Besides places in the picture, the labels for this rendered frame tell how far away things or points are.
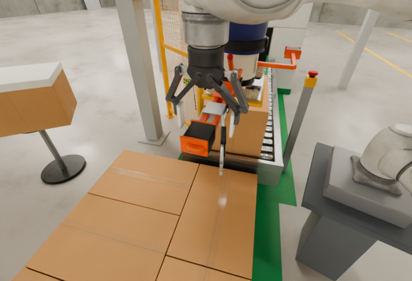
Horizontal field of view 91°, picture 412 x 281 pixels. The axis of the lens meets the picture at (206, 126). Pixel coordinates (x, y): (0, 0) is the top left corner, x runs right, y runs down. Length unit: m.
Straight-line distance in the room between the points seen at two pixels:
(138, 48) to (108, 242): 1.52
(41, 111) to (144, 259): 1.34
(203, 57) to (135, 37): 1.65
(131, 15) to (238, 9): 1.82
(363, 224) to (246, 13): 1.05
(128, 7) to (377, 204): 2.03
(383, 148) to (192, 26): 0.92
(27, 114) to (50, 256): 1.08
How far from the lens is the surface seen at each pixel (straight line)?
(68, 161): 2.61
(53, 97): 1.89
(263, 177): 1.50
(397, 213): 1.18
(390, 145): 1.08
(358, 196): 1.13
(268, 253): 1.76
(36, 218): 2.29
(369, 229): 1.15
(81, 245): 1.28
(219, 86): 0.44
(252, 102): 0.95
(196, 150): 0.50
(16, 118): 2.04
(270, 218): 1.89
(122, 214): 1.29
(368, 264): 2.02
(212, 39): 0.39
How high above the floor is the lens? 1.58
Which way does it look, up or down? 36 degrees down
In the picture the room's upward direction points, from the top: straight up
